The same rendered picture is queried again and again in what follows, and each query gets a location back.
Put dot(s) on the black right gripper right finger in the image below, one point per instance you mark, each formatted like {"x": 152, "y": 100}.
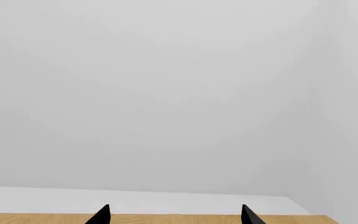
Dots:
{"x": 250, "y": 217}

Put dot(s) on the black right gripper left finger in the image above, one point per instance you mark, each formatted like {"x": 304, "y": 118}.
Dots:
{"x": 100, "y": 217}

